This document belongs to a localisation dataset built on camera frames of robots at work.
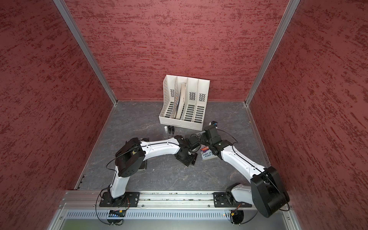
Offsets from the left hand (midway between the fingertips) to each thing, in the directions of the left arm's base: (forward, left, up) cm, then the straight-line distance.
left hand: (185, 163), depth 86 cm
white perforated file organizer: (+50, -8, +8) cm, 51 cm away
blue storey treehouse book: (+7, -13, +1) cm, 15 cm away
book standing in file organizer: (+47, +6, +8) cm, 48 cm away
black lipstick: (+21, +9, +7) cm, 24 cm away
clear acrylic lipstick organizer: (+25, +6, -2) cm, 25 cm away
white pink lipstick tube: (+21, +14, +6) cm, 26 cm away
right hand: (+13, -11, +8) cm, 19 cm away
